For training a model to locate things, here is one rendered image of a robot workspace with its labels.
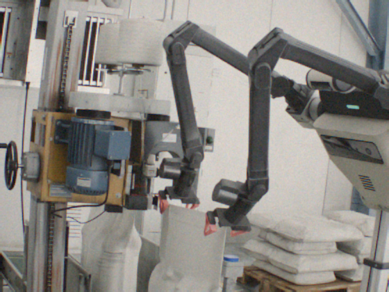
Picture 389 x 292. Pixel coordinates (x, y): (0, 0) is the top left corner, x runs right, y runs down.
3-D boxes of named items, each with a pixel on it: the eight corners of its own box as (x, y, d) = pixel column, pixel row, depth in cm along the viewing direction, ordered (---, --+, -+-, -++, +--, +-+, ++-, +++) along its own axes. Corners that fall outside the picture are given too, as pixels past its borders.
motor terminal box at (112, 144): (129, 167, 230) (133, 132, 229) (108, 167, 222) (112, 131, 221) (111, 163, 235) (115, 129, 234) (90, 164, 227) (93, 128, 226)
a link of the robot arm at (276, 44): (271, 32, 172) (264, 17, 181) (249, 76, 179) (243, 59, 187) (410, 91, 185) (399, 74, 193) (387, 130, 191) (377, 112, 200)
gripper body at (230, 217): (212, 211, 213) (224, 196, 208) (241, 212, 218) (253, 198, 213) (218, 228, 209) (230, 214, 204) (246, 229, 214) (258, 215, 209)
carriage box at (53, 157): (125, 206, 255) (133, 119, 253) (38, 201, 239) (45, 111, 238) (103, 195, 277) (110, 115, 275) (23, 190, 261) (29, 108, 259)
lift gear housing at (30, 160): (38, 183, 244) (41, 153, 243) (24, 183, 241) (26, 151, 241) (31, 179, 253) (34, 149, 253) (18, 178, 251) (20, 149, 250)
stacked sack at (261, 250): (331, 260, 569) (333, 244, 568) (267, 265, 534) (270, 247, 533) (299, 250, 605) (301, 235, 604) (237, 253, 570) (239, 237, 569)
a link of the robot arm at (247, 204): (260, 204, 204) (259, 190, 208) (239, 197, 202) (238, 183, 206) (248, 217, 208) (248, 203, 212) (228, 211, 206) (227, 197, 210)
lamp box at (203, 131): (213, 152, 270) (215, 128, 270) (202, 151, 268) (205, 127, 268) (203, 150, 277) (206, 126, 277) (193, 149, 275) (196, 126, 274)
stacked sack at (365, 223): (399, 238, 564) (401, 221, 563) (362, 240, 544) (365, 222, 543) (351, 224, 623) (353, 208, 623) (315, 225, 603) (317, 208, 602)
